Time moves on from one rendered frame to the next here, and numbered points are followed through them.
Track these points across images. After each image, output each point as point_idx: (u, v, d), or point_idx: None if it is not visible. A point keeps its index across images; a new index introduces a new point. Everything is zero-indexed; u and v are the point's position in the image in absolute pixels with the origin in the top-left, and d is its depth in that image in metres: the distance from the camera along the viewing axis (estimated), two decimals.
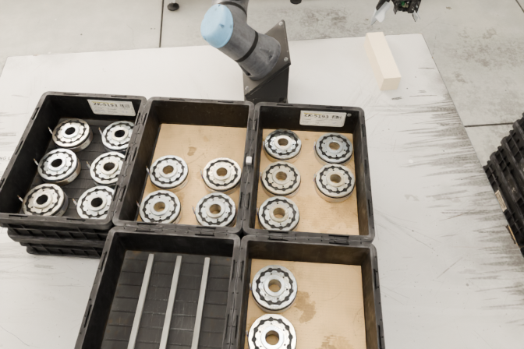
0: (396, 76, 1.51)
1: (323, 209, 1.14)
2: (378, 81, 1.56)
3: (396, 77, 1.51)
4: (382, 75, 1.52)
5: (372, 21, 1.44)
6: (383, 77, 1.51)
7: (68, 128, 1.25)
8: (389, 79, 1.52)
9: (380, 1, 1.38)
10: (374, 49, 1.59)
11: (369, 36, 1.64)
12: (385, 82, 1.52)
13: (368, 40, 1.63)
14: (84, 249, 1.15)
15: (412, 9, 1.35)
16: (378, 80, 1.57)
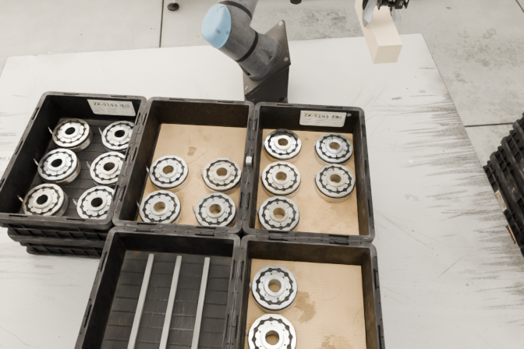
0: (396, 44, 1.10)
1: (323, 209, 1.14)
2: (371, 51, 1.15)
3: (396, 44, 1.10)
4: (377, 42, 1.10)
5: (363, 22, 1.17)
6: (377, 44, 1.10)
7: (68, 128, 1.25)
8: (385, 47, 1.10)
9: None
10: None
11: None
12: (380, 51, 1.11)
13: None
14: (84, 249, 1.15)
15: (400, 4, 1.06)
16: (371, 51, 1.15)
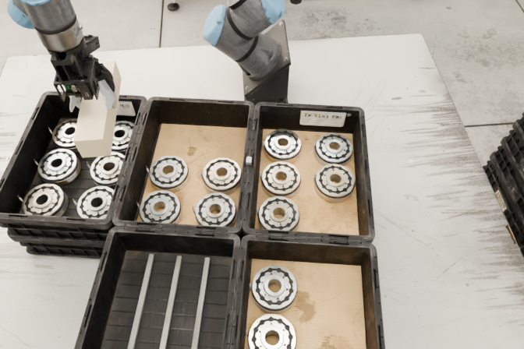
0: (95, 138, 0.92)
1: (323, 209, 1.14)
2: None
3: (94, 139, 0.92)
4: (74, 135, 0.93)
5: (78, 107, 1.00)
6: (73, 139, 0.92)
7: (68, 128, 1.25)
8: (83, 142, 0.93)
9: None
10: None
11: None
12: (80, 146, 0.94)
13: None
14: (84, 249, 1.15)
15: (86, 95, 0.89)
16: None
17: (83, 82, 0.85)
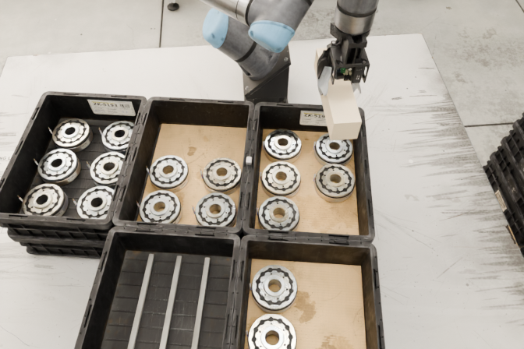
0: (354, 121, 0.95)
1: (323, 209, 1.14)
2: (328, 125, 1.00)
3: (354, 122, 0.95)
4: (332, 118, 0.96)
5: (320, 91, 1.02)
6: (333, 121, 0.95)
7: (68, 128, 1.25)
8: (342, 125, 0.95)
9: (317, 67, 0.96)
10: None
11: (320, 54, 1.07)
12: (337, 128, 0.96)
13: (318, 59, 1.07)
14: (84, 249, 1.15)
15: (357, 78, 0.91)
16: (328, 125, 1.01)
17: (364, 65, 0.88)
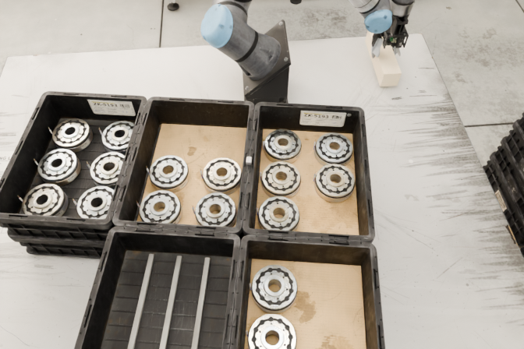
0: (396, 72, 1.50)
1: (323, 209, 1.14)
2: (378, 77, 1.55)
3: (396, 73, 1.50)
4: (382, 71, 1.50)
5: (372, 55, 1.57)
6: (384, 72, 1.50)
7: (68, 128, 1.25)
8: (389, 75, 1.50)
9: (373, 39, 1.51)
10: None
11: (370, 32, 1.62)
12: (385, 78, 1.51)
13: (369, 35, 1.62)
14: (84, 249, 1.15)
15: (399, 44, 1.46)
16: (378, 76, 1.55)
17: (405, 35, 1.43)
